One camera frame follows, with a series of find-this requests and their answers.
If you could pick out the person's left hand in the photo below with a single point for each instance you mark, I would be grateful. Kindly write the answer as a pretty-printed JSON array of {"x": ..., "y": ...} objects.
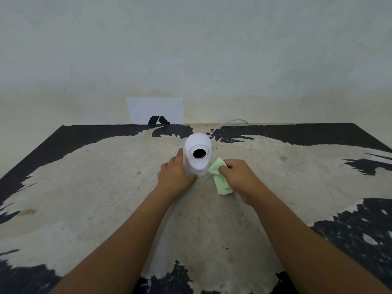
[{"x": 173, "y": 175}]

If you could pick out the person's right hand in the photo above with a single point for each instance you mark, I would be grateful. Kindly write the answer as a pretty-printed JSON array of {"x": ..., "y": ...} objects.
[{"x": 242, "y": 177}]

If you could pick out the person's right forearm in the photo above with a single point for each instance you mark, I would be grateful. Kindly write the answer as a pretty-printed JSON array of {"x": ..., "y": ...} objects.
[{"x": 309, "y": 244}]

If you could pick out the white paper with black mark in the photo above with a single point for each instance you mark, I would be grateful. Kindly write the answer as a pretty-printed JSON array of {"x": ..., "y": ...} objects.
[{"x": 156, "y": 110}]

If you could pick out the white security camera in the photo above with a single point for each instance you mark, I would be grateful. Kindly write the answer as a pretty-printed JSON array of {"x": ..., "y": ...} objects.
[{"x": 197, "y": 156}]

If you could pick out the person's left forearm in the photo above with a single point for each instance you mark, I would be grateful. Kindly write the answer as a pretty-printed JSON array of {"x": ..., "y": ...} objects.
[{"x": 122, "y": 241}]

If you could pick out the person's left thumb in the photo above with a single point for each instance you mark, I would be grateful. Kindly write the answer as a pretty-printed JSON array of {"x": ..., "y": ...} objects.
[{"x": 190, "y": 178}]

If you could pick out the person's right fingers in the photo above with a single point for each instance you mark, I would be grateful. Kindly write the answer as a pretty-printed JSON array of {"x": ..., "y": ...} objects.
[{"x": 226, "y": 168}]

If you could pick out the green cleaning cloth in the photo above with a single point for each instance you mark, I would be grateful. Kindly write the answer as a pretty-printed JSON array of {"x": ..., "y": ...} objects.
[{"x": 220, "y": 177}]

